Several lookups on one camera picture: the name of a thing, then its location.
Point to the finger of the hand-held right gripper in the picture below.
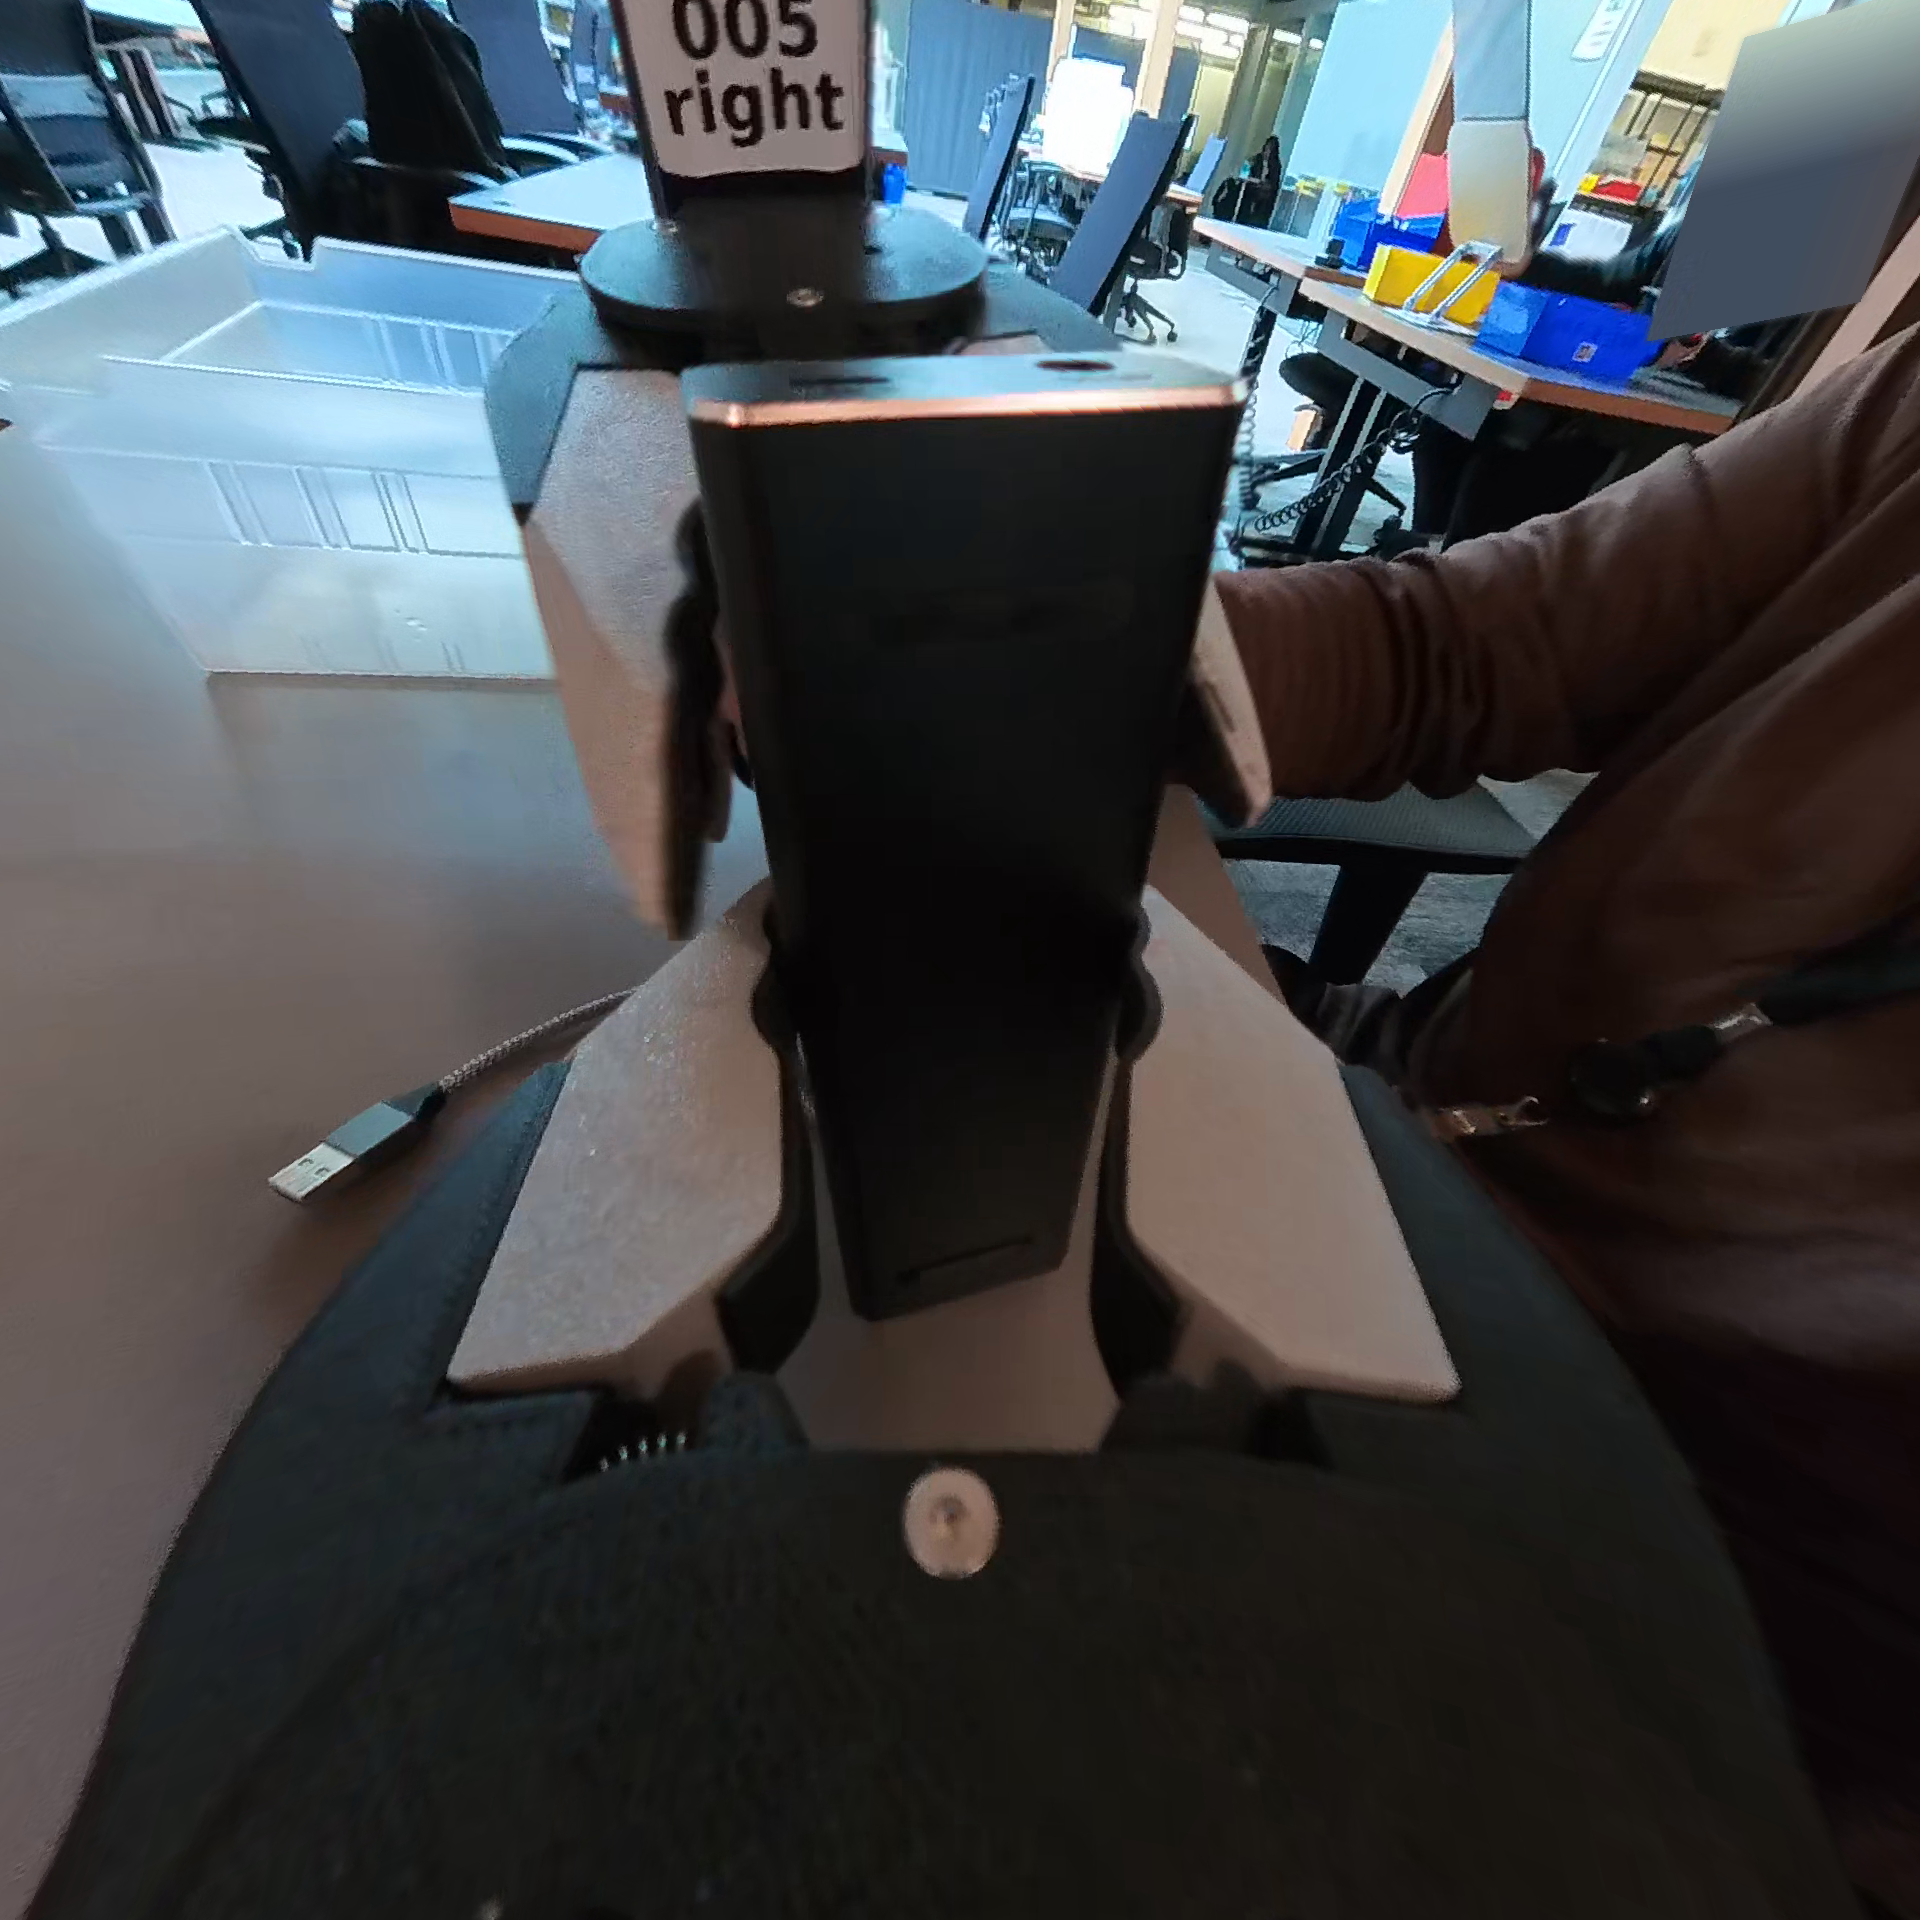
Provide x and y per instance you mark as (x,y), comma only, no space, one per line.
(615,599)
(1230,706)

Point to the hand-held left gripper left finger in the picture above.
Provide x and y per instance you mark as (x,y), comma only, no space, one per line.
(646,1201)

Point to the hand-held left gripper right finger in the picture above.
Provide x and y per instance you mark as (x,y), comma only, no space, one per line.
(1276,1201)

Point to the black usb hub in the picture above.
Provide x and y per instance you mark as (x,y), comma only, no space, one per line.
(961,750)

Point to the wooden edged desk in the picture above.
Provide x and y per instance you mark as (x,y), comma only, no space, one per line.
(557,202)
(1576,382)

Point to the clear plastic bin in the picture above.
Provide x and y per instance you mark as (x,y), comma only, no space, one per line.
(300,494)

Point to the yellow storage bin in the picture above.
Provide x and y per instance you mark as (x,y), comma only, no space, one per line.
(1411,285)

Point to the person's brown sweater torso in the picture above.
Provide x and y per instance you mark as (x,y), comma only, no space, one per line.
(1769,1277)

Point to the blue storage bin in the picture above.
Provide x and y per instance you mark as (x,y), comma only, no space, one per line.
(1560,324)

